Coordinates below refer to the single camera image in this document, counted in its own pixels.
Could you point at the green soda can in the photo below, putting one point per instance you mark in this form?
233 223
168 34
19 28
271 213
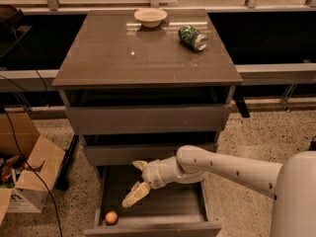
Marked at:
192 38

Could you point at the grey bottom drawer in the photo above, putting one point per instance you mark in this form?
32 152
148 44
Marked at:
174 211

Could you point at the grey drawer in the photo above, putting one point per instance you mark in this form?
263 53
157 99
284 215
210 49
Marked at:
102 155
174 211
159 119

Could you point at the brown cardboard box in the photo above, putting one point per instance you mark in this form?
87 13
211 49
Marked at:
20 137

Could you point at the orange fruit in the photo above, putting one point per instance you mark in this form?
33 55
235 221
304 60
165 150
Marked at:
111 218

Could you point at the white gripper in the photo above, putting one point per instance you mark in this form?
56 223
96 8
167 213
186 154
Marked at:
153 173

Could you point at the grey drawer cabinet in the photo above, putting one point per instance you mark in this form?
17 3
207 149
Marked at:
118 63

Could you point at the snack packets in box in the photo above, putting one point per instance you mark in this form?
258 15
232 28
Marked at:
10 171

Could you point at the grey top drawer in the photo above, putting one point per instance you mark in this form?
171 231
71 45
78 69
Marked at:
159 119

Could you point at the white ceramic bowl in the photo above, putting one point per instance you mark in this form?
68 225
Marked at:
150 17

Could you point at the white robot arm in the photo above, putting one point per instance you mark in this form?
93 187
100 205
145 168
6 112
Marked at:
291 185

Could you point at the grey middle drawer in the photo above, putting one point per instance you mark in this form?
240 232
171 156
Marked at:
102 155

